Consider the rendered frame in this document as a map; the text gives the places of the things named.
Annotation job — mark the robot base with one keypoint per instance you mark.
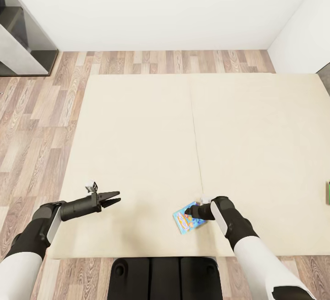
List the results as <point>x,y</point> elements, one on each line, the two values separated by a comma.
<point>165,278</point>

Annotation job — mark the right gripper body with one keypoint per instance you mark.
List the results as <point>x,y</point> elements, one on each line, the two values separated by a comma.
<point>199,212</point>

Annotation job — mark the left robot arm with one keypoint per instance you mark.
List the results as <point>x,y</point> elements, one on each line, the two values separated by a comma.
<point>20,267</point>

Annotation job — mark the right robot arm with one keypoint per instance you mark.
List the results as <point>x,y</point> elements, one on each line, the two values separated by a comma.
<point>266,277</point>

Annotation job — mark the bed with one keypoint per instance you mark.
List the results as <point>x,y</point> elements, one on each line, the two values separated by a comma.
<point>163,140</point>

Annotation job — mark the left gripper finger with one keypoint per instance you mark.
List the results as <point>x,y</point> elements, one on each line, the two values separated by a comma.
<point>107,203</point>
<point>106,196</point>

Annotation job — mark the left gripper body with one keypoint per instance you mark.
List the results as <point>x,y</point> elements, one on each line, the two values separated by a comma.
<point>87,205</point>

